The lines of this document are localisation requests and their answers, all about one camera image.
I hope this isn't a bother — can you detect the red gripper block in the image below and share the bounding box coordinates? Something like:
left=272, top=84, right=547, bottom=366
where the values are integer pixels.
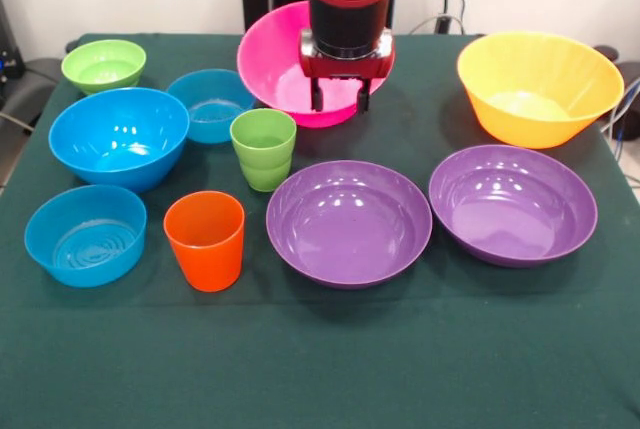
left=298, top=27, right=397, bottom=114

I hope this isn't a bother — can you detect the pink bowl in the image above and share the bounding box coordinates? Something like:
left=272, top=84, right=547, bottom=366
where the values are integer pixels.
left=236, top=0, right=396, bottom=129

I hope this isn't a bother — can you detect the green cup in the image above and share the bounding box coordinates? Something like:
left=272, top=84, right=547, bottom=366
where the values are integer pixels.
left=229, top=108, right=298, bottom=193

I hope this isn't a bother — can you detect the purple bowl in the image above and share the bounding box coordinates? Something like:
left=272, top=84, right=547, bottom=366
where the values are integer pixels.
left=265, top=159, right=434, bottom=291
left=428, top=144, right=599, bottom=269

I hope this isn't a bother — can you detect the yellow bowl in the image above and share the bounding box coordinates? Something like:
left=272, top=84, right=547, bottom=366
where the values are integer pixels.
left=456, top=31, right=626, bottom=150

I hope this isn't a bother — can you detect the small blue bowl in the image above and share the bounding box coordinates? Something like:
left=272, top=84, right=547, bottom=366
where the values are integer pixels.
left=166, top=68, right=257, bottom=145
left=23, top=184, right=148, bottom=289

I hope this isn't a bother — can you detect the orange cup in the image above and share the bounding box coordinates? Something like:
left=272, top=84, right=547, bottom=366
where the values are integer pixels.
left=162, top=190, right=246, bottom=293

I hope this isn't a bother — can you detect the large blue bowl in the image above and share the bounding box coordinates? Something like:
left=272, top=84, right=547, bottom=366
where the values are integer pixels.
left=48, top=87, right=191, bottom=194

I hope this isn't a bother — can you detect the small green bowl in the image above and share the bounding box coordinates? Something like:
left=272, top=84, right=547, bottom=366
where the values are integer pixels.
left=60, top=38, right=148, bottom=96

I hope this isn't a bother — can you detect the dark green tablecloth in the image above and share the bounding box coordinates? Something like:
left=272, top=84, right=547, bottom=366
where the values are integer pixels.
left=0, top=32, right=640, bottom=429

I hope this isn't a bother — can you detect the black grey equipment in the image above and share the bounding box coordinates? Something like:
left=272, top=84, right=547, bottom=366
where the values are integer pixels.
left=0, top=0, right=65, bottom=125

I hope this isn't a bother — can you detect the blue cable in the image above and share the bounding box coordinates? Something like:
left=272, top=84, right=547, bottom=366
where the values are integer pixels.
left=601, top=76, right=640, bottom=145

